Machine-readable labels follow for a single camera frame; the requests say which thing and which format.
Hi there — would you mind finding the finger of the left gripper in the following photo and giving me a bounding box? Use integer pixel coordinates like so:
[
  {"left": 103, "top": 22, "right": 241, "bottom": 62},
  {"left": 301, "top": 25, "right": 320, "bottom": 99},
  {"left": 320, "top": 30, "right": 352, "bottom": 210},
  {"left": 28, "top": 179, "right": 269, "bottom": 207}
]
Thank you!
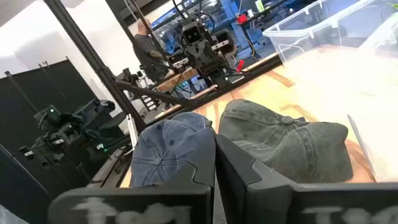
[
  {"left": 167, "top": 53, "right": 191, "bottom": 71},
  {"left": 213, "top": 29, "right": 236, "bottom": 59}
]

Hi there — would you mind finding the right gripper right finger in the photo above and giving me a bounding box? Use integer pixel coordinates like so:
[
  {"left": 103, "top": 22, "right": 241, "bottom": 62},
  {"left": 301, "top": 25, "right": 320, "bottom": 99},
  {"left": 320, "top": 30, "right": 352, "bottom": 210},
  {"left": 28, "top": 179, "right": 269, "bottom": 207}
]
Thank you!
[{"left": 216, "top": 133, "right": 398, "bottom": 224}]

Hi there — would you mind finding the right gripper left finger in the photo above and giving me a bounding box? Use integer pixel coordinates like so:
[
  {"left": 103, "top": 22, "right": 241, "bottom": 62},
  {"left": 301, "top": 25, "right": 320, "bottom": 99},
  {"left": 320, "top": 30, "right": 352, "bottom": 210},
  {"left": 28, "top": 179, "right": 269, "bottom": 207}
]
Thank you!
[{"left": 48, "top": 133, "right": 216, "bottom": 224}]

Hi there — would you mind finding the dark blue cloth pile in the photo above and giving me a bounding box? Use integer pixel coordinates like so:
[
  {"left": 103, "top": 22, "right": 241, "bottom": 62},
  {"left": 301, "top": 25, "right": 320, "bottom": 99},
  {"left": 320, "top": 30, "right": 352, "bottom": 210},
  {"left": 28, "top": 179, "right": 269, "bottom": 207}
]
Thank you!
[{"left": 129, "top": 111, "right": 217, "bottom": 189}]

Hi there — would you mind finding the grey-green washed cap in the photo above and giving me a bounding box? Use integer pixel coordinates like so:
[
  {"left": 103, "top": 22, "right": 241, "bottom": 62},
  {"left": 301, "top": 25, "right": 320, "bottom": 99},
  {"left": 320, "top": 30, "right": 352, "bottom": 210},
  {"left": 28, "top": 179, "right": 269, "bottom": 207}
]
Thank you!
[{"left": 217, "top": 98, "right": 354, "bottom": 184}]

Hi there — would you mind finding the wooden background table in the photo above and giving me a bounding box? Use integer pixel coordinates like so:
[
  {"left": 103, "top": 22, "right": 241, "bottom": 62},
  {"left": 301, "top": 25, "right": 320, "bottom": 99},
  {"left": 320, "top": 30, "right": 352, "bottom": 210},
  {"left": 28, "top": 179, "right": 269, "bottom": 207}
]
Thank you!
[{"left": 155, "top": 67, "right": 218, "bottom": 94}]

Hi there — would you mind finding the person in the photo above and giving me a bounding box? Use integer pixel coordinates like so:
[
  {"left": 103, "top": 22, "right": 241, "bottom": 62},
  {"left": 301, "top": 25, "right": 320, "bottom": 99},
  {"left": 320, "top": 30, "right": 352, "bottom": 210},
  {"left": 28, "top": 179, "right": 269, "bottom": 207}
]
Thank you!
[{"left": 132, "top": 17, "right": 170, "bottom": 82}]

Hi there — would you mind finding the clear plastic bin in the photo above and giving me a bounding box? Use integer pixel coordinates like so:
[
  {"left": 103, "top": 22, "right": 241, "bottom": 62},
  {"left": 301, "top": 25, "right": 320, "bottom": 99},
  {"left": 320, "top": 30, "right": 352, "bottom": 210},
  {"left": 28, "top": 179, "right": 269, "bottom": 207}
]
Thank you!
[
  {"left": 262, "top": 0, "right": 398, "bottom": 65},
  {"left": 346, "top": 12, "right": 398, "bottom": 184}
]

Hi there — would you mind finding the black partition panel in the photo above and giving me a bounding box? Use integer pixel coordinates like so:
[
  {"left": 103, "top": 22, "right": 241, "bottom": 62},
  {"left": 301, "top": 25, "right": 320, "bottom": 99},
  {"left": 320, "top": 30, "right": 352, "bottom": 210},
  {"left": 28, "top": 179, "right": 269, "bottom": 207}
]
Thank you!
[{"left": 0, "top": 58, "right": 99, "bottom": 150}]

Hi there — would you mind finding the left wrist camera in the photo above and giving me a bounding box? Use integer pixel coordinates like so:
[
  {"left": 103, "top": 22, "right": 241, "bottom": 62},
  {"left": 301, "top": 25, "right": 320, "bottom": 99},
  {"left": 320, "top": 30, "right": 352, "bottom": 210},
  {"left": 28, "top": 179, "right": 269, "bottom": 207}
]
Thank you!
[{"left": 181, "top": 24, "right": 205, "bottom": 46}]

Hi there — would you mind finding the silver mounting bracket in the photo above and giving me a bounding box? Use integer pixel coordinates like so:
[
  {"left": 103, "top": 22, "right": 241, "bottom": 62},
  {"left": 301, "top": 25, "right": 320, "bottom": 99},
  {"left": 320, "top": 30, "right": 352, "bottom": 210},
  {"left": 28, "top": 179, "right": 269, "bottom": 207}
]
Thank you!
[{"left": 126, "top": 113, "right": 139, "bottom": 150}]

